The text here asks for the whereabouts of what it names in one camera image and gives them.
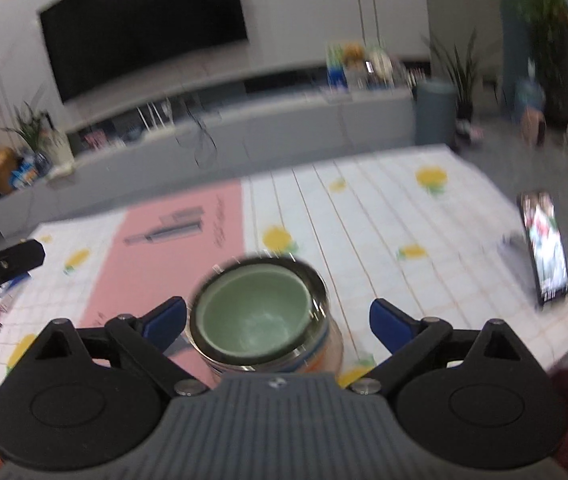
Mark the checked lemon tablecloth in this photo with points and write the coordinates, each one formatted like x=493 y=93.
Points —
x=419 y=228

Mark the white wifi router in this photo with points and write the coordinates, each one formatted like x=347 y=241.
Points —
x=156 y=115

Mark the green ceramic bowl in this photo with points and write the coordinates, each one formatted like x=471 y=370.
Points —
x=252 y=312

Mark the orange steel bowl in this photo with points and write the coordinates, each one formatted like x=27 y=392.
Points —
x=327 y=358

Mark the smartphone on stand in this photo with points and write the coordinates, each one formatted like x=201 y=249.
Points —
x=535 y=255

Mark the blue snack bag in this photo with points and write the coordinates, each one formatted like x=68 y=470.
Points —
x=25 y=174

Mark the white potted plant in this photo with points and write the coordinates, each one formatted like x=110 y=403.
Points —
x=46 y=146

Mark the pink restaurant placemat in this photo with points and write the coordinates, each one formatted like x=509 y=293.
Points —
x=166 y=248

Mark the toys pile on cabinet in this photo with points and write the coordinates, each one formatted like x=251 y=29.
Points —
x=353 y=66

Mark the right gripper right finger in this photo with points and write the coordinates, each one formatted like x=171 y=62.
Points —
x=409 y=341

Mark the black television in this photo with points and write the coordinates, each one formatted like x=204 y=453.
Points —
x=92 y=42

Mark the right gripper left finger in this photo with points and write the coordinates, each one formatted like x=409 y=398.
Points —
x=141 y=344

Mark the blue steel bowl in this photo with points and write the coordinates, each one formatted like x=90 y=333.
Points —
x=296 y=357

